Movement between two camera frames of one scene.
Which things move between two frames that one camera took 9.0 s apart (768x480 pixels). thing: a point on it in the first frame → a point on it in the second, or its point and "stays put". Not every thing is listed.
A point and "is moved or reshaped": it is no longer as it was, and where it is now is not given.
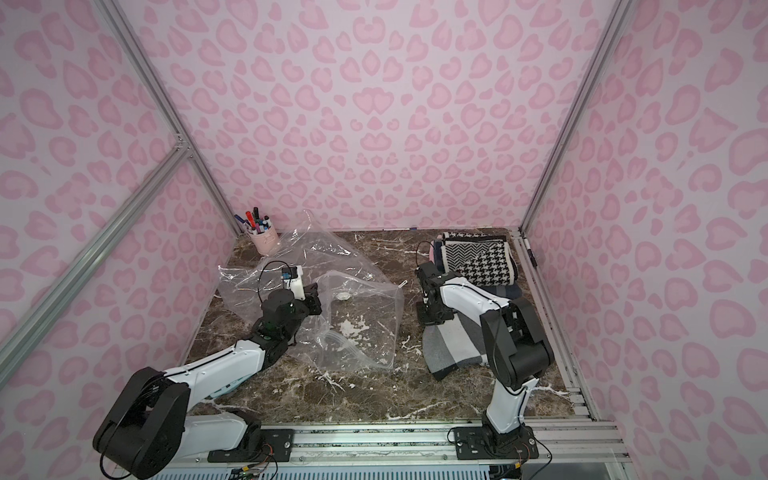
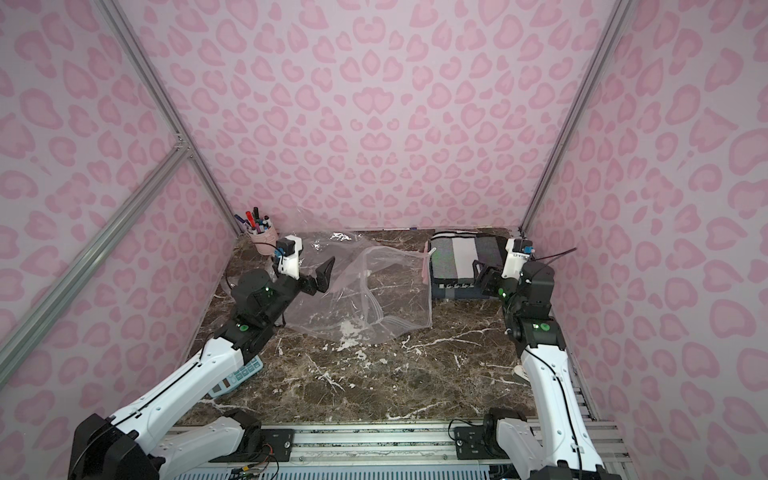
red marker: [250, 219] stays put
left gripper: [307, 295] → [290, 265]
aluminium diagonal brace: [19, 332] stays put
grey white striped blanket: [451, 344] → [454, 257]
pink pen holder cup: [266, 241] stays put
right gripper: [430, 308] → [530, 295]
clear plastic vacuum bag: [361, 304] is moved or reshaped
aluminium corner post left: [141, 64] stays put
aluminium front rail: [556, 442] stays put
